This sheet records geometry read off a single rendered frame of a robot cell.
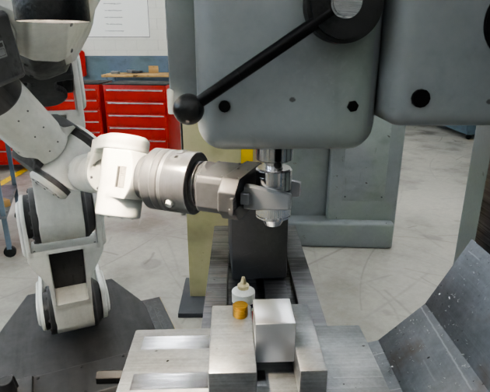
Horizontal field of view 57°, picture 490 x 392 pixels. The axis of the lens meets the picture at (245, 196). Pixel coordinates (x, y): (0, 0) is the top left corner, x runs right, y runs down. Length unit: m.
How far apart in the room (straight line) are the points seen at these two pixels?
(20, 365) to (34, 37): 0.96
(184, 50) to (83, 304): 0.97
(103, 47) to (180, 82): 9.40
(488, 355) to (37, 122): 0.79
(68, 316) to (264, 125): 1.04
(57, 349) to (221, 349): 0.93
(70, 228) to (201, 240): 1.42
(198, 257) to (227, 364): 1.98
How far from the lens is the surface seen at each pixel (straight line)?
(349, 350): 0.70
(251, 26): 0.46
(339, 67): 0.47
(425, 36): 0.47
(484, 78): 0.50
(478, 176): 0.87
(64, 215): 1.16
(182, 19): 0.54
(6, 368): 1.48
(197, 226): 2.48
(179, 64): 0.54
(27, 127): 0.82
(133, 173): 0.64
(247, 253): 0.96
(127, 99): 5.24
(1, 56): 0.75
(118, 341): 1.47
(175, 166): 0.60
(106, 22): 9.91
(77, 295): 1.37
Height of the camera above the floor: 1.42
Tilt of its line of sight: 19 degrees down
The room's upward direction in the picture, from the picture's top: straight up
